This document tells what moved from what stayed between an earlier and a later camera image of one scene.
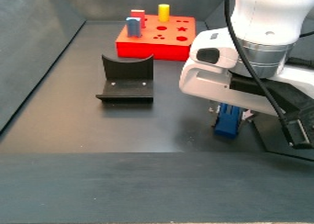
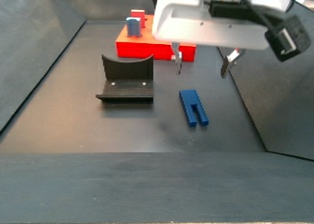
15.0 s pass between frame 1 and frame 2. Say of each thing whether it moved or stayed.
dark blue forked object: moved
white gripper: moved
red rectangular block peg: stayed
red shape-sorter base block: stayed
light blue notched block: stayed
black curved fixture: stayed
